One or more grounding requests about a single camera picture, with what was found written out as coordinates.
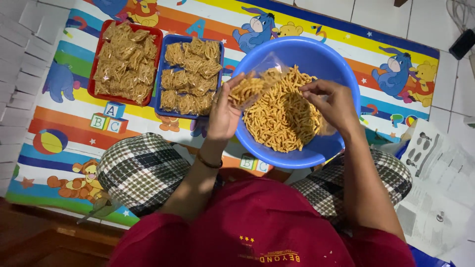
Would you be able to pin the person's plaid sarong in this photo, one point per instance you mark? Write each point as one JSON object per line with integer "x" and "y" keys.
{"x": 144, "y": 170}

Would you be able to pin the person's right hand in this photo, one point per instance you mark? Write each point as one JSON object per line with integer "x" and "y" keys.
{"x": 334, "y": 102}

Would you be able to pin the red plastic tray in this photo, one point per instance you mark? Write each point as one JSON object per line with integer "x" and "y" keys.
{"x": 94, "y": 74}

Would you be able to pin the person's left hand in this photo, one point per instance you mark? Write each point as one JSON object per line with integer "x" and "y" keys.
{"x": 220, "y": 118}

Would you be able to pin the empty clear plastic bags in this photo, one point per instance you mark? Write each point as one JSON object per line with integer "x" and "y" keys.
{"x": 102, "y": 207}

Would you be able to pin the printed paper sheet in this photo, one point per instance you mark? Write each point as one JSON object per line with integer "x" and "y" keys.
{"x": 441, "y": 185}

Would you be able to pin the heap of loose snack sticks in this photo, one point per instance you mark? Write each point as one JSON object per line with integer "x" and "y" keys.
{"x": 282, "y": 118}

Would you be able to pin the round blue plastic basin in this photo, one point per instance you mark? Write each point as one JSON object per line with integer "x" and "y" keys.
{"x": 326, "y": 63}

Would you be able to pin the pile of packed snack bags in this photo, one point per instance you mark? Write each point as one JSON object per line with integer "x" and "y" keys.
{"x": 191, "y": 78}
{"x": 124, "y": 63}

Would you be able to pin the stack of white cardboard boxes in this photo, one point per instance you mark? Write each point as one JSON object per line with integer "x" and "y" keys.
{"x": 18, "y": 81}

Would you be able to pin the black power adapter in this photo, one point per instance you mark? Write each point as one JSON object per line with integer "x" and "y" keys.
{"x": 462, "y": 43}

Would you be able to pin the colourful cartoon play mat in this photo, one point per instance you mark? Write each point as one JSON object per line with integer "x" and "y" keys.
{"x": 66, "y": 122}

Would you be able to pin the blue plastic sheet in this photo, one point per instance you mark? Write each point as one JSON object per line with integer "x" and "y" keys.
{"x": 430, "y": 259}

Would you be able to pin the blue plastic tray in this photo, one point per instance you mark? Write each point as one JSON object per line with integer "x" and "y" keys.
{"x": 160, "y": 70}

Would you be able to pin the clear bag of snack sticks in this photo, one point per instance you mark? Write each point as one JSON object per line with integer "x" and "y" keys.
{"x": 256, "y": 87}

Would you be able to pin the person's red shirt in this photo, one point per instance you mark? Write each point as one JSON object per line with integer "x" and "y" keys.
{"x": 259, "y": 230}

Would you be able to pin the brown wooden board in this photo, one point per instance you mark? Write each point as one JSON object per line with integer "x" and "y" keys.
{"x": 44, "y": 241}

